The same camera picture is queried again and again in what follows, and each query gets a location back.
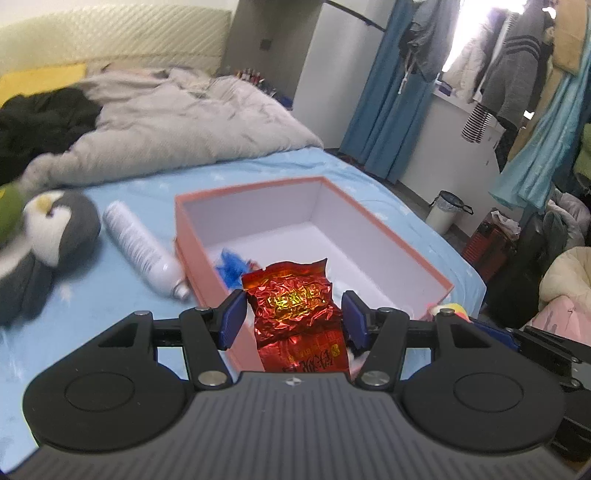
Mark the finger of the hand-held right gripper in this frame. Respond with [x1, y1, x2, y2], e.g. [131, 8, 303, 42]
[471, 320, 522, 354]

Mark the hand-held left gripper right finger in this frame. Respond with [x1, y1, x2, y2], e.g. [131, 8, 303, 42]
[342, 291, 490, 391]

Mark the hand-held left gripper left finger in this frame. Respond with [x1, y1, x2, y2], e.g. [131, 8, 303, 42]
[99, 290, 246, 391]

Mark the yellow and pink plush toy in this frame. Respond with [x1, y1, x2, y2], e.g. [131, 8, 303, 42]
[427, 301, 469, 321]

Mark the plastic bag of blue packets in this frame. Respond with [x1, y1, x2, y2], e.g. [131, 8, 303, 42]
[215, 248, 264, 291]

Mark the red foil packet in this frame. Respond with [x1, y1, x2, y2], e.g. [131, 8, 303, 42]
[241, 258, 349, 374]

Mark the orange cardboard box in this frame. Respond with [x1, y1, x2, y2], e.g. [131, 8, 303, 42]
[174, 175, 455, 374]

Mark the pink quilt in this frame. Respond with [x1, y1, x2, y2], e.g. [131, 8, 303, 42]
[531, 295, 591, 340]

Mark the black bag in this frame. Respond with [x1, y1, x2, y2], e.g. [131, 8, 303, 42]
[496, 212, 568, 324]

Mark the red basket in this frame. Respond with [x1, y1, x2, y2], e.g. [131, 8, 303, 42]
[462, 219, 518, 273]

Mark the cream fluffy blanket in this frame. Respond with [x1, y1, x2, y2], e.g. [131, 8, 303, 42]
[538, 247, 591, 305]

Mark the white spray bottle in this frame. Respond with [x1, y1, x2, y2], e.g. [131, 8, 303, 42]
[102, 200, 191, 300]

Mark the white trash bin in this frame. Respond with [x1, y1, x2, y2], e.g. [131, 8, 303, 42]
[425, 190, 474, 236]

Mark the pile of pale clothes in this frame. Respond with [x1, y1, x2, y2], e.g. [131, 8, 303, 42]
[545, 187, 591, 250]

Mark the light blue dress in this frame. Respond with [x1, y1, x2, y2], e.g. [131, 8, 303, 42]
[489, 69, 591, 213]

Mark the grey penguin plush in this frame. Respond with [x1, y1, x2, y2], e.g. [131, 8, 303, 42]
[0, 189, 101, 326]

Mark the light grey quilt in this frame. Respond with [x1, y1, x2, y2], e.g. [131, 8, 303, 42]
[21, 68, 325, 195]

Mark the green garment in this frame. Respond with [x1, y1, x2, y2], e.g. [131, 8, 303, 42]
[573, 122, 591, 178]

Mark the white window cabinet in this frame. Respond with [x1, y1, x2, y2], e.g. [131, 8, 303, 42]
[399, 88, 506, 208]

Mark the blue curtain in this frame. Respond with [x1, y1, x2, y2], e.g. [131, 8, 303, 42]
[339, 0, 437, 183]

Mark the row of nail polish bottles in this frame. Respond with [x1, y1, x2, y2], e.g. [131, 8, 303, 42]
[233, 67, 278, 95]

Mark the green plush stick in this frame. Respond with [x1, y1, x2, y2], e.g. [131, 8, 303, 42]
[0, 182, 26, 245]

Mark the white wardrobe with niche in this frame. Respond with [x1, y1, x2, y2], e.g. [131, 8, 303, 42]
[224, 0, 393, 148]

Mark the grey striped cardigan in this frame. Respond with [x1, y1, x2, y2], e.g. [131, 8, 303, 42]
[462, 4, 555, 144]

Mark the white hanging jacket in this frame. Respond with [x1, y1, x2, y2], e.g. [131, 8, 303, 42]
[455, 18, 504, 104]

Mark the black coat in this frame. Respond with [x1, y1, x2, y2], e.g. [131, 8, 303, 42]
[0, 88, 103, 185]

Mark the beige hanging coat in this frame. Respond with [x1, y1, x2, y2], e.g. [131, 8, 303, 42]
[551, 0, 591, 75]

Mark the cream quilted headboard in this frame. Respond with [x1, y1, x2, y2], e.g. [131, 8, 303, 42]
[0, 4, 232, 79]

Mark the yellow pillow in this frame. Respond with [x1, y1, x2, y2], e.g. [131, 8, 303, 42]
[0, 62, 88, 100]

